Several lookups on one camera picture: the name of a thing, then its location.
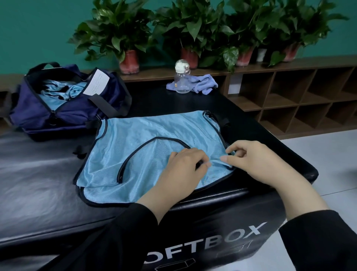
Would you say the person's left hand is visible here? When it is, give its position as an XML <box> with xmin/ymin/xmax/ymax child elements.
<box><xmin>149</xmin><ymin>147</ymin><xmax>213</xmax><ymax>208</ymax></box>

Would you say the person's right hand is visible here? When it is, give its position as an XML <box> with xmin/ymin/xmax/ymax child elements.
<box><xmin>220</xmin><ymin>140</ymin><xmax>302</xmax><ymax>193</ymax></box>

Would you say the purple cloth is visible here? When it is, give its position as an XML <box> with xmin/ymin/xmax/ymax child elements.
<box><xmin>166</xmin><ymin>74</ymin><xmax>219</xmax><ymax>96</ymax></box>

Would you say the clear bottle silver cap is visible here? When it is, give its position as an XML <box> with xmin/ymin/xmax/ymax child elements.
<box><xmin>173</xmin><ymin>59</ymin><xmax>193</xmax><ymax>95</ymax></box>

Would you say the navy blue bag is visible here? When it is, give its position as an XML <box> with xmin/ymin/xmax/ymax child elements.
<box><xmin>0</xmin><ymin>61</ymin><xmax>134</xmax><ymax>136</ymax></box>

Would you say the person's right forearm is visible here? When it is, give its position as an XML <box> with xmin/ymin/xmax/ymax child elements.
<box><xmin>276</xmin><ymin>178</ymin><xmax>357</xmax><ymax>271</ymax></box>

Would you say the person's left forearm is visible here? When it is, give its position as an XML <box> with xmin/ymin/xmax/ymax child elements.
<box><xmin>39</xmin><ymin>192</ymin><xmax>171</xmax><ymax>271</ymax></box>

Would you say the wooden shelf cabinet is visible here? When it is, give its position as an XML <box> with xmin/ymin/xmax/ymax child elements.
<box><xmin>0</xmin><ymin>55</ymin><xmax>357</xmax><ymax>140</ymax></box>

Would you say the green plant in white pot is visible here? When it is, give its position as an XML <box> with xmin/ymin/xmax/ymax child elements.
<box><xmin>220</xmin><ymin>0</ymin><xmax>282</xmax><ymax>72</ymax></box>

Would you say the black leather bench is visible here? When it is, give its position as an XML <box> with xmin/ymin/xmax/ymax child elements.
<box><xmin>0</xmin><ymin>84</ymin><xmax>320</xmax><ymax>271</ymax></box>

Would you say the green plant in red pot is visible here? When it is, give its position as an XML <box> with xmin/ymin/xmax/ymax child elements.
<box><xmin>268</xmin><ymin>0</ymin><xmax>349</xmax><ymax>67</ymax></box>
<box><xmin>70</xmin><ymin>0</ymin><xmax>154</xmax><ymax>75</ymax></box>
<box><xmin>152</xmin><ymin>0</ymin><xmax>232</xmax><ymax>69</ymax></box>

